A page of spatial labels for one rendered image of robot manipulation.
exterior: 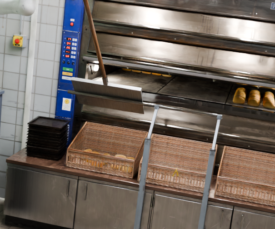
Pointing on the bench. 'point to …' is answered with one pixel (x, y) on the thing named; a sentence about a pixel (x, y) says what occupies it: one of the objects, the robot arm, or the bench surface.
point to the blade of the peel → (79, 86)
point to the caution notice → (66, 104)
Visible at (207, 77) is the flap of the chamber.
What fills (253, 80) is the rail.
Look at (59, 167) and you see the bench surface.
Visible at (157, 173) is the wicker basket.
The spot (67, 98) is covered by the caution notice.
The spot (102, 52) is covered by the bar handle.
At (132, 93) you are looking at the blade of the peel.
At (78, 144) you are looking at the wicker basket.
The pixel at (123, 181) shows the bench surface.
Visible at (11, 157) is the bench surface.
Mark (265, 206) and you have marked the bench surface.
